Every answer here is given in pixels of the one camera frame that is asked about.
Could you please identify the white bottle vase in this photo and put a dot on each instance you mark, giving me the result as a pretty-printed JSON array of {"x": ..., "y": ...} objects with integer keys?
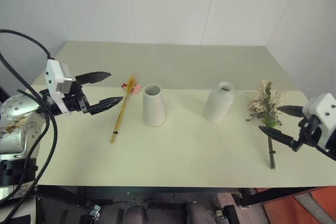
[{"x": 218, "y": 106}]

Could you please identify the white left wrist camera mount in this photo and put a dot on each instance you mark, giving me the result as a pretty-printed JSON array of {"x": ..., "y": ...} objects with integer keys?
[{"x": 54, "y": 81}]

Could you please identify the green white dried flower bouquet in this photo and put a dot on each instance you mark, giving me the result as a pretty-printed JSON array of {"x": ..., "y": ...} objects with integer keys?
[{"x": 267, "y": 103}]

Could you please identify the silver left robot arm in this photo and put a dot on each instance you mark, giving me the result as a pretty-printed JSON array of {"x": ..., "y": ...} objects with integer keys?
[{"x": 18, "y": 132}]

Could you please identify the white cone vase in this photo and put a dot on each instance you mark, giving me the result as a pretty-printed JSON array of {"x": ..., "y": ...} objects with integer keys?
[{"x": 153, "y": 108}]

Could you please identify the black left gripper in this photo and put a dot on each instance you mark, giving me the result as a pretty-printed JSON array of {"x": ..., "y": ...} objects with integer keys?
[{"x": 76, "y": 102}]

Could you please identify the yellow dried wheat bouquet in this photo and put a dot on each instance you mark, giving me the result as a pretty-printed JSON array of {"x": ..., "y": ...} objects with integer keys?
[{"x": 121, "y": 115}]

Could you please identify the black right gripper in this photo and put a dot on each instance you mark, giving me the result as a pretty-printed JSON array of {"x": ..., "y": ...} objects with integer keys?
[{"x": 308, "y": 132}]

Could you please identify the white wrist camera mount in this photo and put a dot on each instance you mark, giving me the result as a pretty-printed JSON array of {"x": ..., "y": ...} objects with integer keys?
[
  {"x": 321, "y": 113},
  {"x": 54, "y": 81}
]

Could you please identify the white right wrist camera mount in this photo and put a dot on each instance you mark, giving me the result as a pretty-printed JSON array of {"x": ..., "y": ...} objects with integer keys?
[{"x": 321, "y": 113}]

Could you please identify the black table frame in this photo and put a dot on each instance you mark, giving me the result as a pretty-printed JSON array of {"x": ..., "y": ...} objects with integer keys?
[{"x": 157, "y": 189}]

